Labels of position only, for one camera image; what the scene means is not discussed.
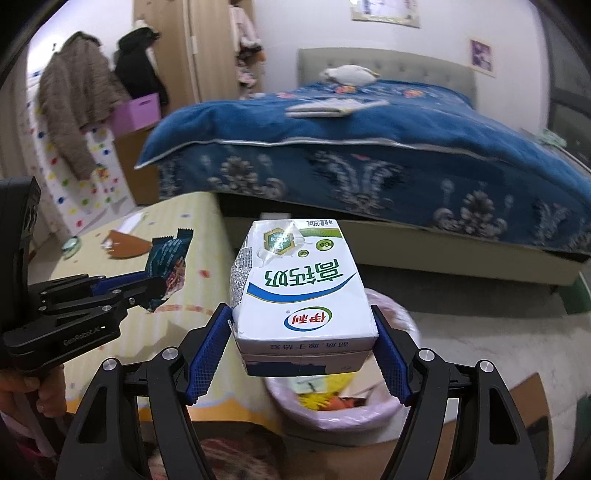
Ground light green box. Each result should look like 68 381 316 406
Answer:
561 272 591 319

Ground person's left forearm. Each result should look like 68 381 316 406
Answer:
0 390 65 480

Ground black jacket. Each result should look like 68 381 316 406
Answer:
114 27 169 108

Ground purple storage basket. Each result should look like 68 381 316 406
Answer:
108 92 161 137

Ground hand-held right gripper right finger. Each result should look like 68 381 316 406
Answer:
372 305 541 480

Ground bin with pink bag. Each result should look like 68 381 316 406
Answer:
265 287 421 432

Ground person's patterned clothing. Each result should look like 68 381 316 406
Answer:
139 431 296 480

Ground yellow striped tablecloth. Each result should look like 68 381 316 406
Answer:
28 191 278 423

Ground hanging pink clothes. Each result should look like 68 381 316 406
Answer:
228 0 266 99

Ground dark window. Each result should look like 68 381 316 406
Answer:
542 18 591 171

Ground white milk carton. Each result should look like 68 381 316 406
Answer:
229 219 380 377

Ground dark snack wrapper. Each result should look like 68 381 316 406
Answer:
144 228 195 312

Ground beige bed base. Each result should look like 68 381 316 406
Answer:
217 191 589 301

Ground grey padded headboard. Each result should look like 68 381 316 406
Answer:
297 47 477 110

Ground blue patterned blanket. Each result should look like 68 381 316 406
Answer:
135 79 591 254

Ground small purple wall picture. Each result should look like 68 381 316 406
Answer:
470 39 494 72

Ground brown paper scrap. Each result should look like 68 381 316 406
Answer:
102 229 155 258

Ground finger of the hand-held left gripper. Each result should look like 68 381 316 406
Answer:
36 286 164 320
28 272 162 302

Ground polka dot cover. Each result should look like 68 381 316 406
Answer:
25 69 137 236

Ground white paper sheet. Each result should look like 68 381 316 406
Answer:
117 212 148 234

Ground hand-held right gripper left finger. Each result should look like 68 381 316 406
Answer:
55 302 234 480

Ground wall poster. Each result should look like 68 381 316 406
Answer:
351 0 422 28

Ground light green cloth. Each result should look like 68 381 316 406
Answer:
536 129 568 148

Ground wooden wardrobe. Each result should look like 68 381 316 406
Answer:
133 0 269 116

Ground brown fuzzy jacket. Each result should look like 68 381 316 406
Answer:
38 31 132 174

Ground person's left hand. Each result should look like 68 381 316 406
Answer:
0 362 68 418

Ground folded white cloth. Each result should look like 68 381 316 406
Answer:
285 97 389 118

